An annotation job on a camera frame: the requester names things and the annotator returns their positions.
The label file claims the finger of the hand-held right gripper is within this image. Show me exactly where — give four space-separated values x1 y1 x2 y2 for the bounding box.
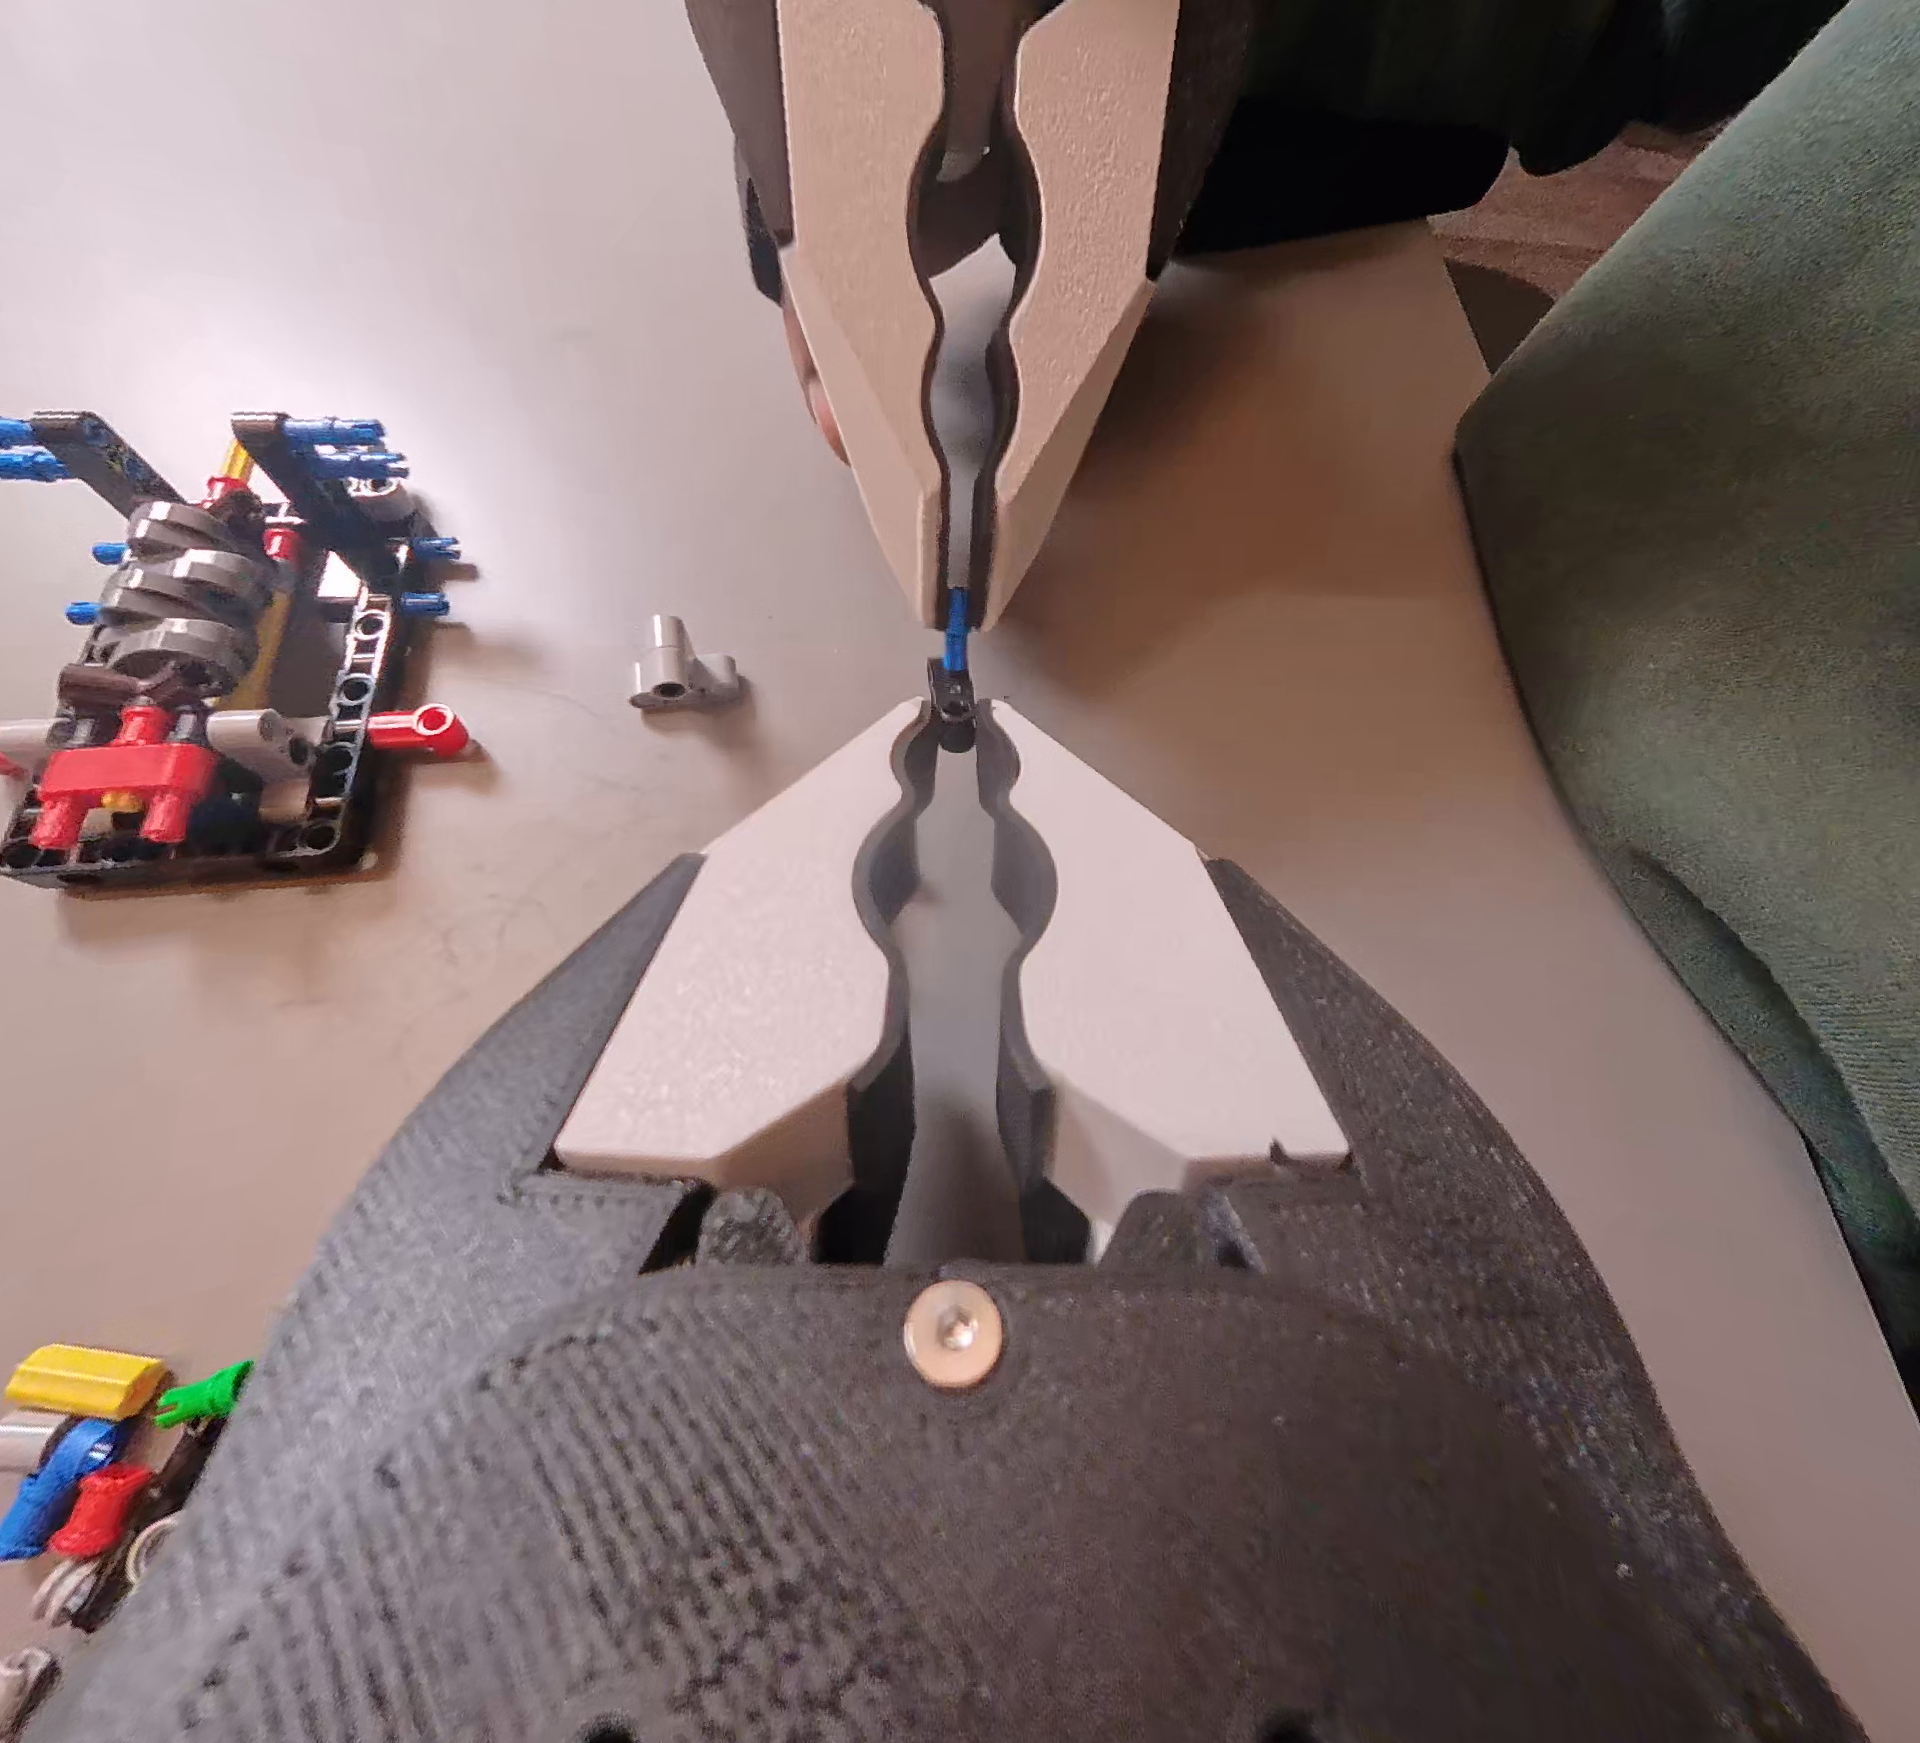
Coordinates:
966 0 1187 638
767 0 994 635

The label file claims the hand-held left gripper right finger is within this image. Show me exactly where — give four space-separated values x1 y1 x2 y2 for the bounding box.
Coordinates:
960 696 1351 1265

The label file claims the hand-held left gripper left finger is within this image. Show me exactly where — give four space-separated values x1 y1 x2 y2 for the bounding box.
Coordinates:
553 696 941 1265

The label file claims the grey lego connector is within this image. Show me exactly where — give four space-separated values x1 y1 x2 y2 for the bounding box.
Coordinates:
627 612 743 712

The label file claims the pile of loose lego pieces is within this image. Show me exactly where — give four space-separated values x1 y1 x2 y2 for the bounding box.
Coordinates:
0 1342 257 1719

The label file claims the person's right hand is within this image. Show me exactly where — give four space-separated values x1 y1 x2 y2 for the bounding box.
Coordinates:
783 280 852 461

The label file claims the black garment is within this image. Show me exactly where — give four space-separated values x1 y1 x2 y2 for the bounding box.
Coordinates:
1177 100 1525 263

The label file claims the black lego frame assembly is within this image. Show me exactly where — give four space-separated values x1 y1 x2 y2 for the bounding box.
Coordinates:
0 408 482 894

